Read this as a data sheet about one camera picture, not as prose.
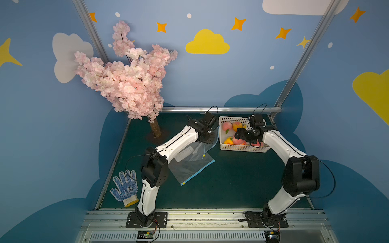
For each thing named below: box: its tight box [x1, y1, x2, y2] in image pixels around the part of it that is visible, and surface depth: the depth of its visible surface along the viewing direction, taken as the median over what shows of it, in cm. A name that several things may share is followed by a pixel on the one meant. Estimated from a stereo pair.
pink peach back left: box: [221, 120, 232, 132], surface depth 110 cm
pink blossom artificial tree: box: [73, 20, 179, 138], surface depth 64 cm
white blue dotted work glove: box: [110, 169, 140, 208], surface depth 84 cm
